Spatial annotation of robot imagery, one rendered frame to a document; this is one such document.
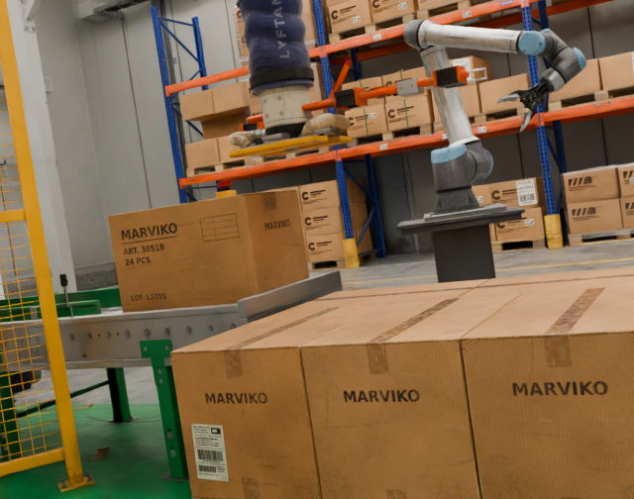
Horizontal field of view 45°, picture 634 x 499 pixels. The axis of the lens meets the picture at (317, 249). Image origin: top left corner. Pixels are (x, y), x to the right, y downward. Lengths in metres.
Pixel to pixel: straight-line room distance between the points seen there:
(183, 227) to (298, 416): 1.07
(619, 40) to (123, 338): 8.98
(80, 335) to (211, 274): 0.55
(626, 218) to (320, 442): 7.82
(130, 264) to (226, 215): 0.46
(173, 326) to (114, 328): 0.27
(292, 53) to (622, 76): 7.18
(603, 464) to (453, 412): 0.32
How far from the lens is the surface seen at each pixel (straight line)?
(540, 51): 3.17
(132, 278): 2.95
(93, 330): 2.91
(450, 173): 3.24
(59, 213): 5.83
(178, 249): 2.80
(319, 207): 10.72
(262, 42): 2.69
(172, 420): 2.77
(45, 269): 2.90
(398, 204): 11.56
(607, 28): 10.97
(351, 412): 1.85
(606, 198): 9.49
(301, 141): 2.54
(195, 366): 2.06
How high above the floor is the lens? 0.86
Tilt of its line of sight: 3 degrees down
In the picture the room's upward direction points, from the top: 8 degrees counter-clockwise
